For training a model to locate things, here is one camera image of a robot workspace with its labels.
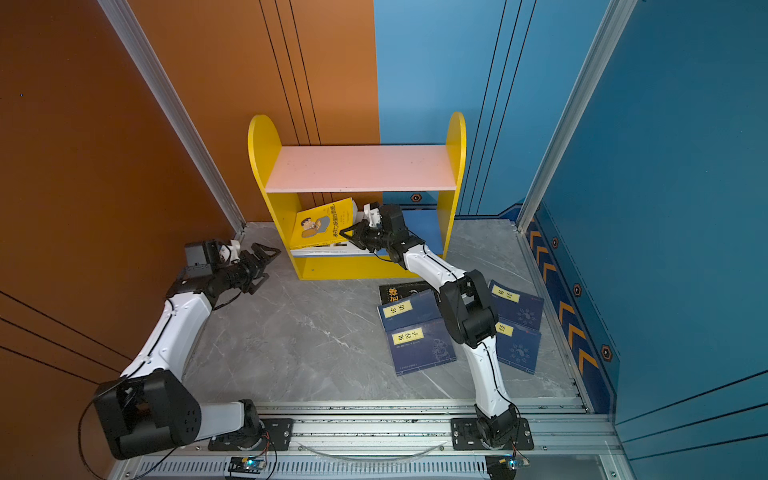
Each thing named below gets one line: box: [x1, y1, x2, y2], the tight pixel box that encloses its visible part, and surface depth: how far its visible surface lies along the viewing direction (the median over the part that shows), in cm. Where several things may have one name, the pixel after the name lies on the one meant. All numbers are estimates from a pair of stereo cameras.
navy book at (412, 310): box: [377, 289, 442, 331], surface depth 94 cm
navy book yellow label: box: [385, 317, 457, 377], surface depth 89 cm
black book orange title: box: [379, 280, 432, 305], surface depth 101 cm
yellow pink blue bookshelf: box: [248, 112, 467, 280], surface depth 84 cm
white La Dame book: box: [290, 242, 375, 258], surface depth 93 cm
